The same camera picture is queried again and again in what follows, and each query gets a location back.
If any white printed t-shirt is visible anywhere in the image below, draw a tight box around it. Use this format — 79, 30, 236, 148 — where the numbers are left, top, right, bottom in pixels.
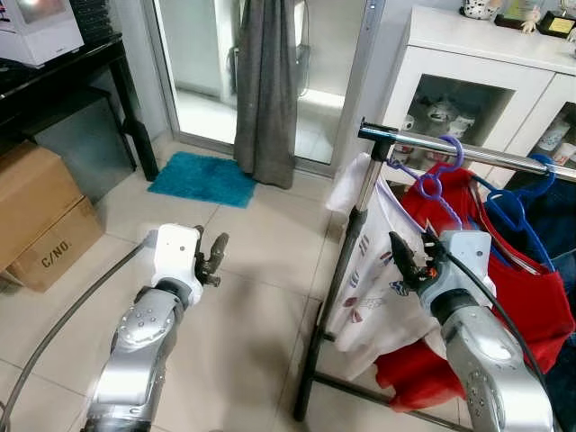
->
324, 153, 451, 379

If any purple plastic hanger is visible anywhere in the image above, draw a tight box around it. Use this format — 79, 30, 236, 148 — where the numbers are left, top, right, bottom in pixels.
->
385, 135, 466, 230

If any blue plastic hanger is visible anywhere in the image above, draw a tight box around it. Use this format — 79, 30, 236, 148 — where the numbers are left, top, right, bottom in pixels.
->
468, 153, 559, 271

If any teal shaggy floor mat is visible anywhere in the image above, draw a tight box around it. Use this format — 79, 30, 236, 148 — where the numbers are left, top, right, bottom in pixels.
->
147, 151, 260, 210

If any chrome and black clothes rack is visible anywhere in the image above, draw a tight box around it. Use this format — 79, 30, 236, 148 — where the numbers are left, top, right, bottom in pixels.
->
292, 120, 576, 432

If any red garment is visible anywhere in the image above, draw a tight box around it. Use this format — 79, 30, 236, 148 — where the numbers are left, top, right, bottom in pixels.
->
373, 164, 576, 413

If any white ceramic teapot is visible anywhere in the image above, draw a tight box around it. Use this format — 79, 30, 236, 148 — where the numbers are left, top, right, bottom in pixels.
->
423, 97, 462, 127

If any blue denim garment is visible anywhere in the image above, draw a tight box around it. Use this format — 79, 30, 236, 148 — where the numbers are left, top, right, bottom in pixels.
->
504, 175, 576, 432

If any grey storage bin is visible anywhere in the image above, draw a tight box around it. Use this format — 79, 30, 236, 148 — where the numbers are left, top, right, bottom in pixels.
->
31, 94, 136, 203

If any white patterned bottle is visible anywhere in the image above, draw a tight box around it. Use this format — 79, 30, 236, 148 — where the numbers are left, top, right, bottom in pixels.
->
540, 117, 572, 154
553, 142, 576, 167

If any white glass-door cabinet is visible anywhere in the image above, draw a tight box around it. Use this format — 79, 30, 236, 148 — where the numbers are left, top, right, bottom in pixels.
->
382, 7, 576, 194

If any grey curtain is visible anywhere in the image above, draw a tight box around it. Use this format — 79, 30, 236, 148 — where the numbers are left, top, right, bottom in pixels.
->
232, 0, 300, 190

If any plain cardboard box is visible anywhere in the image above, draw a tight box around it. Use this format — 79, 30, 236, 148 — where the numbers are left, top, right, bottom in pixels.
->
0, 141, 86, 271

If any aluminium sliding glass door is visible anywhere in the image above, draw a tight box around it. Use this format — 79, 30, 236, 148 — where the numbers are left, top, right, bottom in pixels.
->
144, 0, 383, 176

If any black table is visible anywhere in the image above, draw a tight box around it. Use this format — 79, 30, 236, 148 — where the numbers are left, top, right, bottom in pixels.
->
0, 34, 161, 183

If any black and white mug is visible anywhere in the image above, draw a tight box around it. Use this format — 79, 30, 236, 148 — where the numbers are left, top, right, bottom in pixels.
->
462, 0, 496, 21

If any small pale figurine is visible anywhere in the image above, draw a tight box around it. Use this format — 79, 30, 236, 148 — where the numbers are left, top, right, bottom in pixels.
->
520, 4, 541, 35

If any green framed picture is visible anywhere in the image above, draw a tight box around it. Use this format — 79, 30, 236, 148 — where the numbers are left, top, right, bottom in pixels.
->
495, 0, 532, 28

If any black ridged device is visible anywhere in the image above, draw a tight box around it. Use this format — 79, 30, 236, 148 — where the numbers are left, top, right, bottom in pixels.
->
70, 0, 116, 46

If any dark plaque with gold plate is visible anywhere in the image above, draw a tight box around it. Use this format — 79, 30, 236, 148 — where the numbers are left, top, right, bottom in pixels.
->
540, 13, 576, 39

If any white boxy appliance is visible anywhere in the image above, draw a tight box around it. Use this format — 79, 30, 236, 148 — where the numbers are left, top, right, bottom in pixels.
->
0, 0, 86, 69

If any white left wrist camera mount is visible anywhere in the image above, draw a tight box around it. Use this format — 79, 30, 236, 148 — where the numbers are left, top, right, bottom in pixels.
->
147, 224, 203, 302

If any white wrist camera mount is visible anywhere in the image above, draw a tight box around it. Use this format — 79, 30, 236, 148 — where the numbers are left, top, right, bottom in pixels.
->
147, 224, 203, 302
421, 230, 494, 307

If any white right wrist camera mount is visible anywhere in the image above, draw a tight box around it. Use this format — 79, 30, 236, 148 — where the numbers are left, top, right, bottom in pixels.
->
421, 230, 494, 307

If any grey wall box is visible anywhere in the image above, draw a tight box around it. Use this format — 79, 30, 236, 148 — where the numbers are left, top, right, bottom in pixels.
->
295, 43, 311, 100

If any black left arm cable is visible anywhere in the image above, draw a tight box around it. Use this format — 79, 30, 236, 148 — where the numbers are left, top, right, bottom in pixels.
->
0, 241, 152, 431

